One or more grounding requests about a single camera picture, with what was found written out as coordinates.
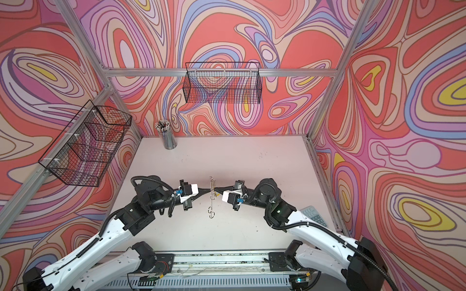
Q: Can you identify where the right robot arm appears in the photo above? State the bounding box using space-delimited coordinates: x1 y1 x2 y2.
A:
214 178 398 291

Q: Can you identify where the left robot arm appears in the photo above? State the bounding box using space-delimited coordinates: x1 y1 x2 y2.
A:
22 175 210 291

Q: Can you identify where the metal cup of pens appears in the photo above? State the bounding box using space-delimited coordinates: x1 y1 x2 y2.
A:
155 120 177 150

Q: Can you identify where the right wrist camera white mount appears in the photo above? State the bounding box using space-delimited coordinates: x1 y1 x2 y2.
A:
222 189 243 205

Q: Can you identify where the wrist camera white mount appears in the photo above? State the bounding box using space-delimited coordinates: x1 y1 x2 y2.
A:
222 189 243 205
175 184 199 204

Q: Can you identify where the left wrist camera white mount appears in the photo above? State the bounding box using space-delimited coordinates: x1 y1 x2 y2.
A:
175 184 199 204

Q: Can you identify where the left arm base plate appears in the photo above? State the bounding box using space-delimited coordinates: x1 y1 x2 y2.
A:
137 253 175 275

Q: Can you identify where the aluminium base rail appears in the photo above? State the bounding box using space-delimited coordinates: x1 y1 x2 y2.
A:
90 248 347 277

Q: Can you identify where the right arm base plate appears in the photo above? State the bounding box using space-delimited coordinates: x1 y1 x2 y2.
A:
264 252 309 272

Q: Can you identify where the black wire basket back wall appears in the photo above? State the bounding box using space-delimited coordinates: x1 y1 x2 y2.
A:
183 61 262 104

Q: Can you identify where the black wire basket wall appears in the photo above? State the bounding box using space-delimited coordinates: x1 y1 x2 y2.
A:
183 61 262 104
38 100 132 187

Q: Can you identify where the black wire basket left wall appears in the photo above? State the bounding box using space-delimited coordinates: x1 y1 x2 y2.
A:
38 100 132 187

